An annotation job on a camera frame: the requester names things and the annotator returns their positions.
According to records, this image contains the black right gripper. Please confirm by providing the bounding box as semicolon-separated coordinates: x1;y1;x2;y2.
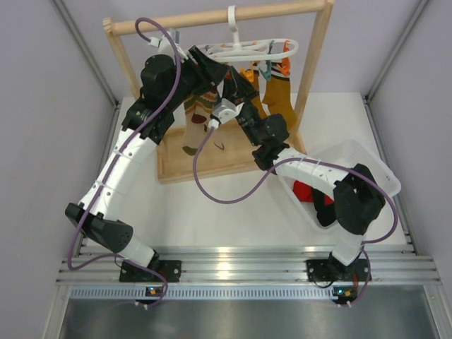
221;67;263;148

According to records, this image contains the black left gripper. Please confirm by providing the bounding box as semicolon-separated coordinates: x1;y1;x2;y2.
164;45;229;109

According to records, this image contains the white plastic clip hanger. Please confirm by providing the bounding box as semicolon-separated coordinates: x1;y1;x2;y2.
198;6;299;63

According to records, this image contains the black sock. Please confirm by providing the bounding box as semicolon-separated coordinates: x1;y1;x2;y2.
311;189;336;227

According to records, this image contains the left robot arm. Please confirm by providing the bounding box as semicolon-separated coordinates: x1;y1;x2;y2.
65;47;228;280

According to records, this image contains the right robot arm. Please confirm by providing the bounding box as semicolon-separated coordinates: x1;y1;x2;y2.
222;71;386;280

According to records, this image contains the teal clothes clip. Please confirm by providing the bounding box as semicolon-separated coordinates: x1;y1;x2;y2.
259;60;273;82

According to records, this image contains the orange clothes clip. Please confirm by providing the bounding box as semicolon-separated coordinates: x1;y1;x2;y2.
278;40;291;77

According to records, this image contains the mustard yellow sock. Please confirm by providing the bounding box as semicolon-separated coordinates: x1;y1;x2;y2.
263;63;297;131
240;68;268;119

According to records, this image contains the beige green striped sock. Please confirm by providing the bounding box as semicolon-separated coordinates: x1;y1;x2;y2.
182;88;219;156

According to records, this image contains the wooden hanging rack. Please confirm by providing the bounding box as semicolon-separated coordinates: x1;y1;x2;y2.
103;1;333;183

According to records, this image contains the white plastic basket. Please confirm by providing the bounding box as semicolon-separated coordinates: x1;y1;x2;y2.
275;138;401;234

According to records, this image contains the red christmas sock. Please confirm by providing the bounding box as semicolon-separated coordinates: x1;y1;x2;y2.
292;181;334;206

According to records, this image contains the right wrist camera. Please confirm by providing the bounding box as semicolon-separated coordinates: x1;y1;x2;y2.
208;98;244;129

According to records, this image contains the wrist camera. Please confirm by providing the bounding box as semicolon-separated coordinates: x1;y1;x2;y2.
208;98;244;129
148;28;181;56

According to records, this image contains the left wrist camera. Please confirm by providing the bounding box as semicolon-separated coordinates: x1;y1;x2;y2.
148;28;181;56

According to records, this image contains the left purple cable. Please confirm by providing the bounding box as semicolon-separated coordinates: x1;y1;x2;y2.
66;17;183;308

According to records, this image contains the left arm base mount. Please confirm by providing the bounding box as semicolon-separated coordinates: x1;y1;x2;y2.
119;259;182;283

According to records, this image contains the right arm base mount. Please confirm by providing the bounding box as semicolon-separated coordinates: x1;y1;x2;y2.
306;258;370;286

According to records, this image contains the aluminium rail frame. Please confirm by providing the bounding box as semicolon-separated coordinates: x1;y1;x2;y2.
56;245;440;300

